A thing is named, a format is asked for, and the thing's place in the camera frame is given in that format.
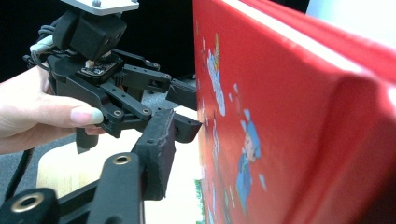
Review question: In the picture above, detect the red hardcover book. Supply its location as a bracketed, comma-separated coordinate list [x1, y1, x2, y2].
[191, 0, 396, 224]

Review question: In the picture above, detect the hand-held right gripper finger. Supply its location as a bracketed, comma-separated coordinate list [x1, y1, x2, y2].
[132, 107, 177, 202]

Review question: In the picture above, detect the left hand-held gripper black cable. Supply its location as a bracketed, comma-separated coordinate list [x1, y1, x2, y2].
[4, 148, 35, 202]

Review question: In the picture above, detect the white cabinet panel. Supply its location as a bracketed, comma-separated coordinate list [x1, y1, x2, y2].
[306, 0, 396, 49]

